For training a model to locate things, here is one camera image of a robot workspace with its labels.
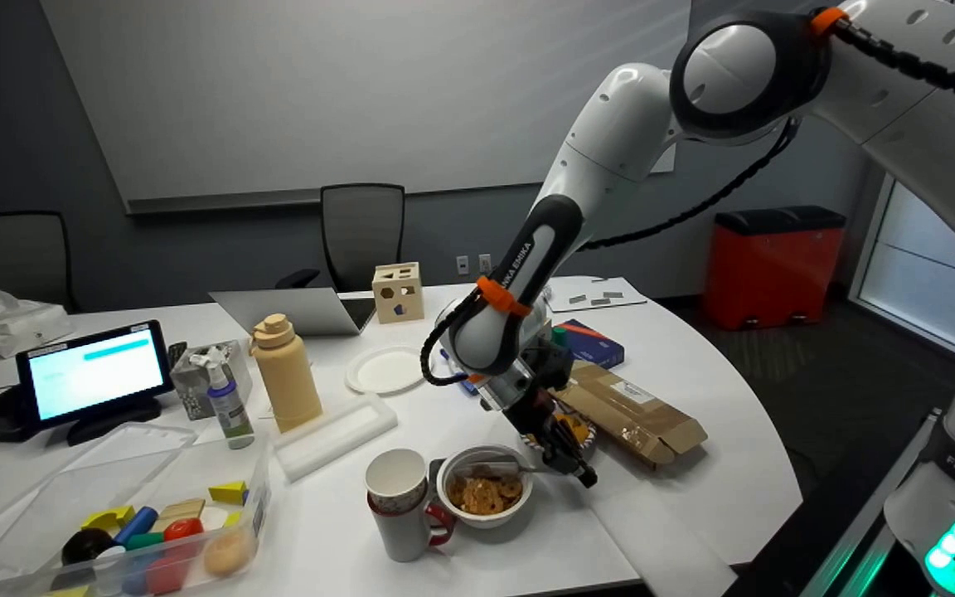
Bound black office chair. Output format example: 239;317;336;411
0;209;73;305
318;182;404;293

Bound cream bottle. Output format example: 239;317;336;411
251;313;322;431

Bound crumpled white plastic bag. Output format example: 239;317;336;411
0;288;66;357

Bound white round plate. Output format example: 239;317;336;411
346;347;423;397

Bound small carton box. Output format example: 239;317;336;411
171;342;251;422

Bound black office chair right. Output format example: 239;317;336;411
318;182;404;293

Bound silver laptop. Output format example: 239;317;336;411
217;288;374;339

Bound small spray bottle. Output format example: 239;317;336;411
206;363;255;451

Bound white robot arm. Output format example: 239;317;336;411
427;0;955;597

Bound wooden shape sorter cube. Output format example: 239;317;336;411
371;263;423;325

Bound white board with strips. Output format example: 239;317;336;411
563;288;645;313

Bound clear bin of toys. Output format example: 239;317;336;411
0;425;269;597

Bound metal spoon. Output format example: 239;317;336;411
472;454;536;475

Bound red trash bin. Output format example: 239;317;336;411
703;205;847;328

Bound white foam tray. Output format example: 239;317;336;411
271;397;397;482

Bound tablet with lit screen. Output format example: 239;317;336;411
17;317;171;443

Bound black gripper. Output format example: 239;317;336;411
486;339;596;487

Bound small bowl orange snacks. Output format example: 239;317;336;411
554;404;596;457

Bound brown paper package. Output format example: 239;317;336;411
556;360;706;466

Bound white mug red handle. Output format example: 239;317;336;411
364;449;454;559

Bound white cereal bowl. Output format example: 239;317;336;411
433;443;534;533

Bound black office chair far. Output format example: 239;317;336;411
0;209;73;305

